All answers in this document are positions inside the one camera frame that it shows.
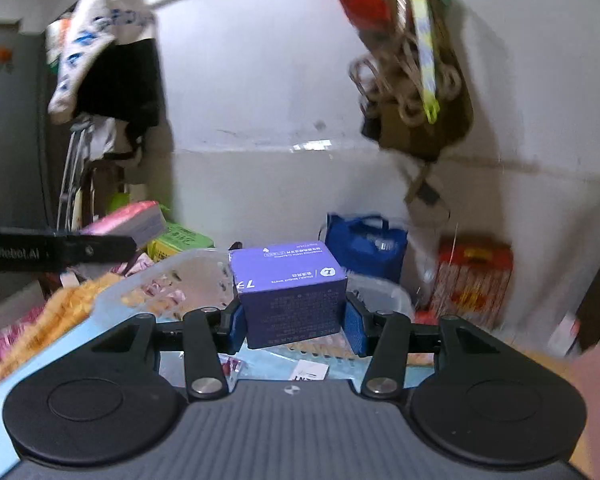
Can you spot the white printed hanging bag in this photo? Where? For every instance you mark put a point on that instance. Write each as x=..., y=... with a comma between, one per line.
x=92, y=40

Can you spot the light blue plastic basket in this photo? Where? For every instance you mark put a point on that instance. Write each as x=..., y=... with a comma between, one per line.
x=130, y=310

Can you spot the pink paper pad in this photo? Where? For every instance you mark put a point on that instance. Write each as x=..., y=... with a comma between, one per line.
x=130, y=222

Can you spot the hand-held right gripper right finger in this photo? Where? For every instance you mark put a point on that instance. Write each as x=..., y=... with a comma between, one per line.
x=354, y=329

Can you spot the blue tote bag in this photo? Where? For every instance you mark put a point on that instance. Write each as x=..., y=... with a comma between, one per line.
x=367, y=247

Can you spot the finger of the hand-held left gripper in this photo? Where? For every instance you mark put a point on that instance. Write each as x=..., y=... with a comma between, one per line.
x=87, y=250

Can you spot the clear plastic container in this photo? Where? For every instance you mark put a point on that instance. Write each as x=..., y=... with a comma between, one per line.
x=385, y=297

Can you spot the red printed carton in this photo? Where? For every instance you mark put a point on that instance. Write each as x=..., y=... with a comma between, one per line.
x=472, y=280

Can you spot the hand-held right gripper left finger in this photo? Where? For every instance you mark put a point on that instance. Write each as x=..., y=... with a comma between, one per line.
x=237, y=327

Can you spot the black hanging garment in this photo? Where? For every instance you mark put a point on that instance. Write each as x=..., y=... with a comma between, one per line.
x=122, y=85

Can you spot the orange knitted cloth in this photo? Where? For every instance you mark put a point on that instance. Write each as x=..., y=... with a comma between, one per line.
x=45, y=320

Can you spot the purple cardboard box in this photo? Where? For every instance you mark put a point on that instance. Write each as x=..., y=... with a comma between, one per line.
x=290, y=297

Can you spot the brown hanging bag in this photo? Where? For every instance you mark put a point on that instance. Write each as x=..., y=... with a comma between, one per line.
x=420, y=110

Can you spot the green yellow packet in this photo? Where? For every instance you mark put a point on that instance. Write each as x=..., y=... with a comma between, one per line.
x=177, y=240

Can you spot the folded metal stand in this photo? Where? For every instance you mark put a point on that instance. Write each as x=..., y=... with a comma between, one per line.
x=72, y=165

